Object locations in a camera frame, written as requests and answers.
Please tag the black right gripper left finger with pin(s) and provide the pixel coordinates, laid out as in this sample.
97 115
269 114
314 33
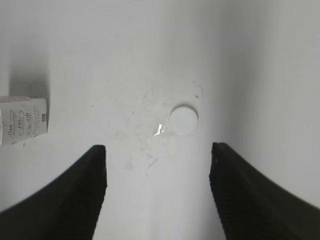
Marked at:
68 208

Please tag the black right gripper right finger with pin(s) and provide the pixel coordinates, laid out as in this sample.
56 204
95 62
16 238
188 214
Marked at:
252 207

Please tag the white yili changqing yogurt bottle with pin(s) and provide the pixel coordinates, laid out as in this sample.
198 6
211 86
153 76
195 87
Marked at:
22 118

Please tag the white ribbed bottle cap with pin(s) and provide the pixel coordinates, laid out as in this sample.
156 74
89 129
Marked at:
183 119

